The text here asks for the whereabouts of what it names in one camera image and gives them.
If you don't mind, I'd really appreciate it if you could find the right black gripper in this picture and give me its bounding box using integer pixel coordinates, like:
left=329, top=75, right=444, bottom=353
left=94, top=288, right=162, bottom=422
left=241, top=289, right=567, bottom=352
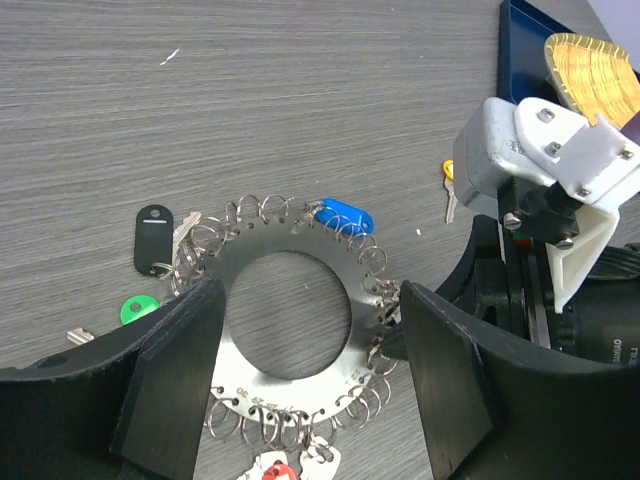
left=380, top=179, right=639, bottom=366

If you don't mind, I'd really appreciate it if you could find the black key fob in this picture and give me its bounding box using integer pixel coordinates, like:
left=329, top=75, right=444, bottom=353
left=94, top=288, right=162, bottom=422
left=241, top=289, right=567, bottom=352
left=133, top=204, right=202, bottom=277

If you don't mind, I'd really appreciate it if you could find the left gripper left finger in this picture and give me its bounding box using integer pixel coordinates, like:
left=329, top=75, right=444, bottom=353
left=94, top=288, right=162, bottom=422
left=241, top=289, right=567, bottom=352
left=1, top=280, right=226, bottom=479

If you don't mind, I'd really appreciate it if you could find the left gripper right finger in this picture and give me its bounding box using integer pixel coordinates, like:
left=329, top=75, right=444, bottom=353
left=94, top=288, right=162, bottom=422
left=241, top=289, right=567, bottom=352
left=401, top=281, right=639, bottom=479

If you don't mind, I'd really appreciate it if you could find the blue key tag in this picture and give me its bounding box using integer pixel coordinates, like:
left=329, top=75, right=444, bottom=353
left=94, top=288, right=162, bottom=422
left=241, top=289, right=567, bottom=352
left=300, top=197, right=375, bottom=236

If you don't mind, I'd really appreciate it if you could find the yellow bamboo basket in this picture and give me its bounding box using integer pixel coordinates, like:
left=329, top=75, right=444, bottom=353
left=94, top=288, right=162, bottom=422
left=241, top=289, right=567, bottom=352
left=544, top=33, right=639, bottom=128

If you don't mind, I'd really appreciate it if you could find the blue metal tray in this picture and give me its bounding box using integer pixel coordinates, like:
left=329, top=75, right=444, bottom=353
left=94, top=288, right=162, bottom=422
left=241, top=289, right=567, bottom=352
left=497, top=0, right=573, bottom=104

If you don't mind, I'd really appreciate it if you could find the red key tag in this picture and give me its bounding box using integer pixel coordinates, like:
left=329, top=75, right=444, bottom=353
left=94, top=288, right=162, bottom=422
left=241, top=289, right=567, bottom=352
left=237, top=439, right=344, bottom=480

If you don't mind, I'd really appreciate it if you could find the yellow key tag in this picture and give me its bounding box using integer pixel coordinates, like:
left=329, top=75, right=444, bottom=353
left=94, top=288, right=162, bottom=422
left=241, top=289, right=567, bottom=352
left=441, top=158, right=458, bottom=225

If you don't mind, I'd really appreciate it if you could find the green key tag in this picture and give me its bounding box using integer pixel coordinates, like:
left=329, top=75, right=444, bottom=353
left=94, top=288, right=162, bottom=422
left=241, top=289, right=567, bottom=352
left=65, top=294, right=162, bottom=347

